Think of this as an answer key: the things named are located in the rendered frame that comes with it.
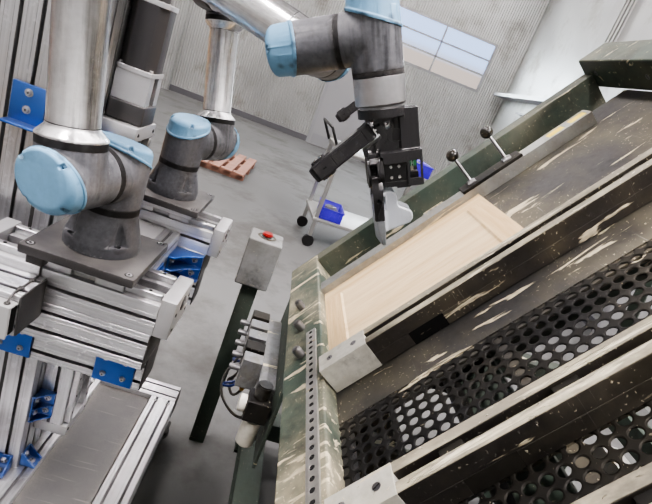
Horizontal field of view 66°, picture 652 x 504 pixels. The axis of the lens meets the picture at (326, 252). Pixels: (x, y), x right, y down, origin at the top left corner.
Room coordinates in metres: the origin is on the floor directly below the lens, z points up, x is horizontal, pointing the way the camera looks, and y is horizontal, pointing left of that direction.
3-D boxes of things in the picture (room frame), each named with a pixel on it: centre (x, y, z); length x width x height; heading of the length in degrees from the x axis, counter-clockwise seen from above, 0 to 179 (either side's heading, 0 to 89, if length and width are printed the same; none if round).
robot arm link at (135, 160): (0.94, 0.45, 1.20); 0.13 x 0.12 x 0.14; 173
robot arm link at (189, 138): (1.44, 0.50, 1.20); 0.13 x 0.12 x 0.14; 161
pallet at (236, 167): (6.28, 1.66, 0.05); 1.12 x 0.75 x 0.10; 4
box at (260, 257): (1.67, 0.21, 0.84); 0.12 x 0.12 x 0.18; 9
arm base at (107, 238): (0.94, 0.45, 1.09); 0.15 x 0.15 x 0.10
